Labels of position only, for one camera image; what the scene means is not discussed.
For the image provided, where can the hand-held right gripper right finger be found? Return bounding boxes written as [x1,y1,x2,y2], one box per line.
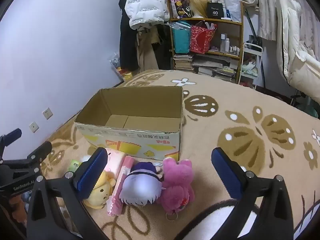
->
[211,147,294,240]

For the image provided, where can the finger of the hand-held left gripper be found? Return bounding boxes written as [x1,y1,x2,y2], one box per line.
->
[0,141,53,167]
[0,128,22,155]

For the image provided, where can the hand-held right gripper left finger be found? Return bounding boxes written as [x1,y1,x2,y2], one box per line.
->
[26,147,110,240]

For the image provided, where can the yellow plush toy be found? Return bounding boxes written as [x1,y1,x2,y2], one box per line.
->
[82,171,117,209]

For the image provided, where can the pink roll cake plush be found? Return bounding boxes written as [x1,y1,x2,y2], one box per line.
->
[104,148,127,175]

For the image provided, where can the long pink pouch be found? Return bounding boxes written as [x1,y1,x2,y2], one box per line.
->
[107,156,137,217]

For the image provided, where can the cardboard box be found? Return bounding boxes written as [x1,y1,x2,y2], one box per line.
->
[75,85,185,161]

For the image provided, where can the pink bear plush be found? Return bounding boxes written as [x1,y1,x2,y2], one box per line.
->
[160,157,195,222]

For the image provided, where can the purple-haired plush doll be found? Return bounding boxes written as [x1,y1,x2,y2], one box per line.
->
[119,162,164,207]

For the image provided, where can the small green packet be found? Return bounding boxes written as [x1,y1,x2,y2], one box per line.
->
[69,159,81,172]

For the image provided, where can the black and white plush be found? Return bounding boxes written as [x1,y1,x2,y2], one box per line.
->
[174,199,259,240]

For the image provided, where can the beige patterned blanket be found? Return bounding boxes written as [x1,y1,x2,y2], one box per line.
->
[40,69,320,240]

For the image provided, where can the plastic snack bag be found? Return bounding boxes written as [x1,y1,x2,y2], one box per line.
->
[109,52,133,82]

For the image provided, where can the dark green object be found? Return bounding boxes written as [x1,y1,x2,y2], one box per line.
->
[291,90,320,119]

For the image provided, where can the pile of papers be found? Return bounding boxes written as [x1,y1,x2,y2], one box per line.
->
[192,55,238,82]

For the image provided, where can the pale green cloth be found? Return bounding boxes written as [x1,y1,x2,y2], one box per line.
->
[241,59,258,77]

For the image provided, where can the stack of books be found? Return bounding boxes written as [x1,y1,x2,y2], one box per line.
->
[173,54,194,71]

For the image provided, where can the white cart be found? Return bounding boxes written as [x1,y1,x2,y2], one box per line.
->
[239,41,263,90]

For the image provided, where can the beige hanging coat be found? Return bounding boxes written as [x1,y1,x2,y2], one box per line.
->
[136,25,160,72]

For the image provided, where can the wooden shelf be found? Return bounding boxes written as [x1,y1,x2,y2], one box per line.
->
[167,0,244,84]

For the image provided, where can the black hanging coat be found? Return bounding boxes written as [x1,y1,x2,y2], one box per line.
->
[119,0,139,72]

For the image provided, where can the red patterned bag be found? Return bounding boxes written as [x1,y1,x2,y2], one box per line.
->
[190,21,217,54]

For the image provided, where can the teal bag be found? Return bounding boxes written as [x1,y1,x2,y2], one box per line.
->
[171,21,192,54]

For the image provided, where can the dark hanging garment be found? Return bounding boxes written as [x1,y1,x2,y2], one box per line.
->
[157,22,173,70]

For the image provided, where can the white duvet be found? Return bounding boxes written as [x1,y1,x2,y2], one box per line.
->
[275,0,320,95]

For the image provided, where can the black box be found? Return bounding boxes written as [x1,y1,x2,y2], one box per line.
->
[206,2,224,19]

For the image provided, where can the white plastic bag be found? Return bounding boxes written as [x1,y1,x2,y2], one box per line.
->
[224,0,242,22]

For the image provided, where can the white puffer jacket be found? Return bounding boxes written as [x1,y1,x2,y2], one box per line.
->
[124,0,170,30]

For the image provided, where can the blond wig on head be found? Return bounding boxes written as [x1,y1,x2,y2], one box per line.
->
[187,0,208,18]

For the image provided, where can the purple patterned tote bag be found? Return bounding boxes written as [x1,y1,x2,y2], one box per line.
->
[168,0,192,19]

